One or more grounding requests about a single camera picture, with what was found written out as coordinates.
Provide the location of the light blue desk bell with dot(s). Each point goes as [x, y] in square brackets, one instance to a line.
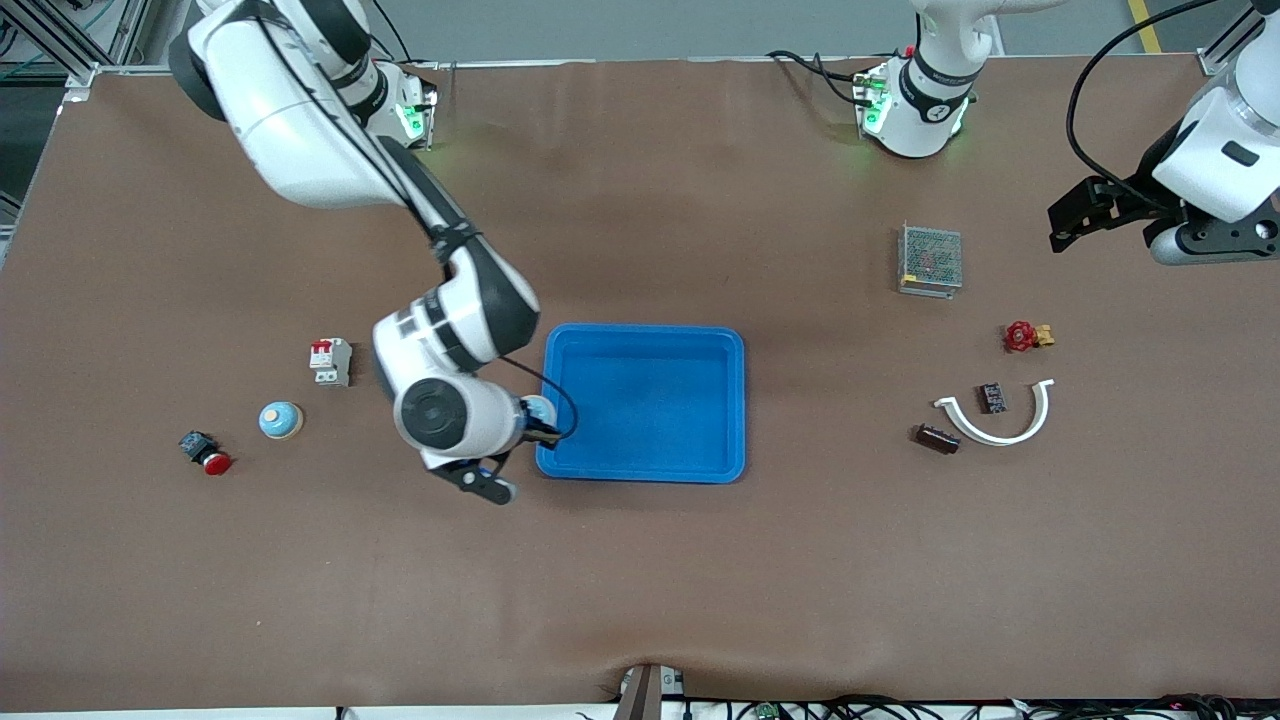
[540, 410]
[280, 420]

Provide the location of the black capacitor with terminals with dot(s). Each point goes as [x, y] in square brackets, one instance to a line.
[993, 398]

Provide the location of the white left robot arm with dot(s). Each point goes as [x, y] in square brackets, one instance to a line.
[920, 120]

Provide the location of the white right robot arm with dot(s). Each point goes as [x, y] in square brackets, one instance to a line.
[290, 130]

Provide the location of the blue plastic tray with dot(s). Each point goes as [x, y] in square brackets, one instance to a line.
[650, 410]

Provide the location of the metal mesh power supply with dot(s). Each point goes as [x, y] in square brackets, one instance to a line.
[930, 258]

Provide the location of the brown table cover mat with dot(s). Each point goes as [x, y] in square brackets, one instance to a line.
[640, 580]

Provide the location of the white curved plastic clamp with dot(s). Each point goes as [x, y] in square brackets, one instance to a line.
[990, 437]

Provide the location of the red emergency stop button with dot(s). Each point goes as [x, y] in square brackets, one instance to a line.
[208, 455]

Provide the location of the white circuit breaker red switch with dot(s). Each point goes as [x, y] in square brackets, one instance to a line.
[332, 362]

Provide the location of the grey metal camera post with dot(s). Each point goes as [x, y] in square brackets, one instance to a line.
[645, 692]

